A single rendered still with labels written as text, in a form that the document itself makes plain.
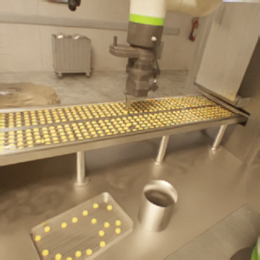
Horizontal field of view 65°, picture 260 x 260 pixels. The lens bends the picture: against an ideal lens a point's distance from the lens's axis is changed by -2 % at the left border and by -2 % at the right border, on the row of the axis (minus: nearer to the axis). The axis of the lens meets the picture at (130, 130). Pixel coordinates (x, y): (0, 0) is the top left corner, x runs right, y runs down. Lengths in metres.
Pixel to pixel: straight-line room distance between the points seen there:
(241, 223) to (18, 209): 0.49
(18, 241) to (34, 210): 0.08
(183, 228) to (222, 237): 0.15
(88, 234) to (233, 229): 0.30
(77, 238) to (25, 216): 0.14
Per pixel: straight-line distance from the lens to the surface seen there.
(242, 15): 0.79
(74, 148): 0.50
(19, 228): 0.55
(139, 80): 0.59
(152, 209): 0.48
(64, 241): 0.51
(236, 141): 0.88
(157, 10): 0.56
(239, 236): 0.45
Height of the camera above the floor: 1.24
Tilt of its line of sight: 31 degrees down
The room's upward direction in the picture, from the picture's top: 8 degrees clockwise
